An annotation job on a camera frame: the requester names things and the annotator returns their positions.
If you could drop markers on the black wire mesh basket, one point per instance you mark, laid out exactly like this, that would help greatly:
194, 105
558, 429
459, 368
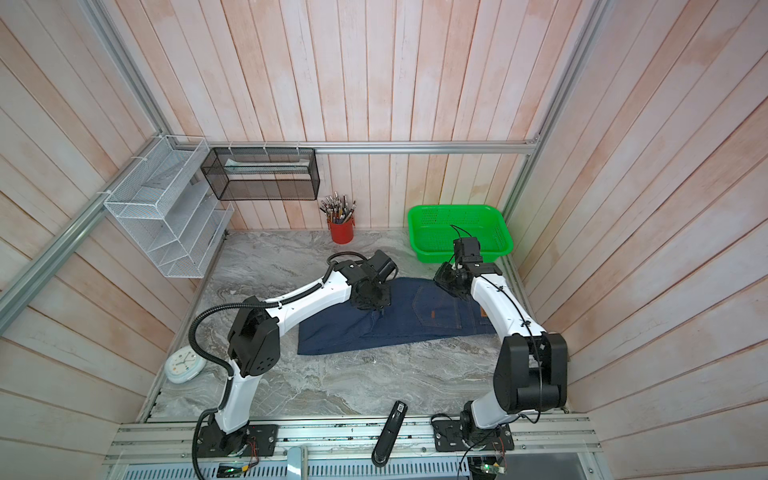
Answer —
262, 173

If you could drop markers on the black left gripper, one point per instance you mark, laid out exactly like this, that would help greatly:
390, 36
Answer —
386, 299

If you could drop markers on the dark blue denim trousers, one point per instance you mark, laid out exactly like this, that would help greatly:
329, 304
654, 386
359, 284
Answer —
420, 311

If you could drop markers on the white wire mesh shelf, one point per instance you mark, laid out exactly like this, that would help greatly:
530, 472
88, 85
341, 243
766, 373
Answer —
168, 209

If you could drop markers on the aluminium frame rail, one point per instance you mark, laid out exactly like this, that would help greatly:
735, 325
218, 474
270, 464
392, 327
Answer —
90, 24

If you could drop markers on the red metal pencil bucket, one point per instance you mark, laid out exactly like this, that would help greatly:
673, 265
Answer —
342, 233

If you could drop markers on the white round clock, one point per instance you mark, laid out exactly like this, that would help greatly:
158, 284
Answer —
183, 365

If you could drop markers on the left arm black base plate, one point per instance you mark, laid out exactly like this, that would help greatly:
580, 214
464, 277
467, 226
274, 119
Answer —
248, 441

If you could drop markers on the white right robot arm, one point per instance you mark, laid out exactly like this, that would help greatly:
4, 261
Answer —
530, 375

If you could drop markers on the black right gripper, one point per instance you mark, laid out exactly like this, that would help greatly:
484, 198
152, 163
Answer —
440, 279

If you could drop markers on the green plastic basket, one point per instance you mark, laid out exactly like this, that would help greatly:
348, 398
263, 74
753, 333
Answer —
433, 229

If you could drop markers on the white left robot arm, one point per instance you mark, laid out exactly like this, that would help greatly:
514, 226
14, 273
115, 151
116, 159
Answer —
254, 339

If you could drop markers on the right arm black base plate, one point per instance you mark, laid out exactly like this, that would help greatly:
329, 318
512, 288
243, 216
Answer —
454, 436

